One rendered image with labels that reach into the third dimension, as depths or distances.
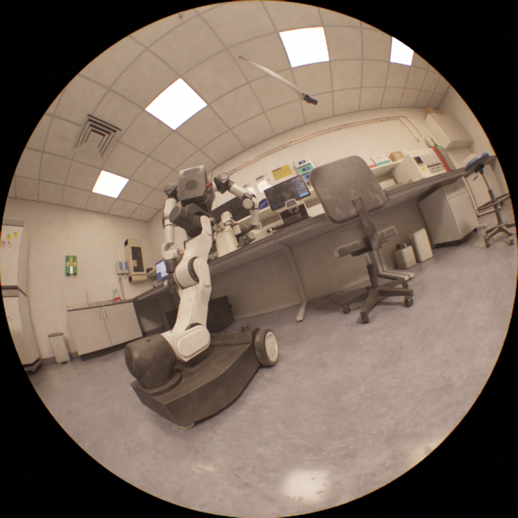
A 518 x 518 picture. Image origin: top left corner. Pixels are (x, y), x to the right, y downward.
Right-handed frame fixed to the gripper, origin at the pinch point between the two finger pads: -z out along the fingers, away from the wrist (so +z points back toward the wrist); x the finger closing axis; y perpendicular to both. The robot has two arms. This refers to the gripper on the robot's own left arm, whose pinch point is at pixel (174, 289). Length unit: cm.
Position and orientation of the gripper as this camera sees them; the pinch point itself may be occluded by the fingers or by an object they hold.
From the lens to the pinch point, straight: 110.4
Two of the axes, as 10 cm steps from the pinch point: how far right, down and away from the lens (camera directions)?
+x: -0.9, 1.8, 9.8
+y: -9.7, 1.9, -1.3
